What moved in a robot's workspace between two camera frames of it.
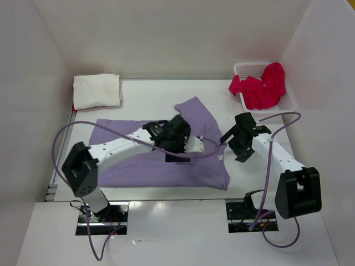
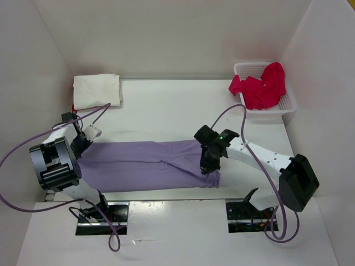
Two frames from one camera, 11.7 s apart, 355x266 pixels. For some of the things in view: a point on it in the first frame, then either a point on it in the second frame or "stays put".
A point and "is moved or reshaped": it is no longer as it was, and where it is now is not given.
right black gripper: (237, 151) to (207, 167)
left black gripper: (169, 158) to (77, 152)
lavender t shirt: (207, 169) is moved or reshaped
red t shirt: (72, 108) stays put
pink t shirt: (264, 93) stays put
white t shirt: (96, 90) stays put
